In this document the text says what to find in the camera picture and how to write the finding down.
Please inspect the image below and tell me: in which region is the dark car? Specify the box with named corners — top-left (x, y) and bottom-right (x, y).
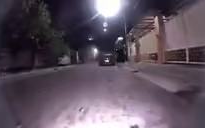
top-left (98, 52), bottom-right (117, 67)

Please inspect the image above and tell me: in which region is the grey asphalt road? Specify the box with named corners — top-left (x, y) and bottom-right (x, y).
top-left (0, 61), bottom-right (205, 128)

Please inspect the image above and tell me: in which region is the street lamp pole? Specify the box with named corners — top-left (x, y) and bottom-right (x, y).
top-left (122, 13), bottom-right (130, 62)

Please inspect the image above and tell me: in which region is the white car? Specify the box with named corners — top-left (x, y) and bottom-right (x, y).
top-left (57, 54), bottom-right (72, 67)

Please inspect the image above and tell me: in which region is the tree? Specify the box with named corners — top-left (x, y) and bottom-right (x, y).
top-left (9, 0), bottom-right (71, 70)

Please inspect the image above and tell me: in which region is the concrete pavement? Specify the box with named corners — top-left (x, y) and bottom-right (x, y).
top-left (122, 61), bottom-right (205, 98)

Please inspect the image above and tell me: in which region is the pale building with pillars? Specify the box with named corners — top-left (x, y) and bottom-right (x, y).
top-left (125, 0), bottom-right (205, 66)

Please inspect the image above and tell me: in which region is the low wall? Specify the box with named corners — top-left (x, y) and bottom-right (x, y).
top-left (0, 46), bottom-right (82, 75)

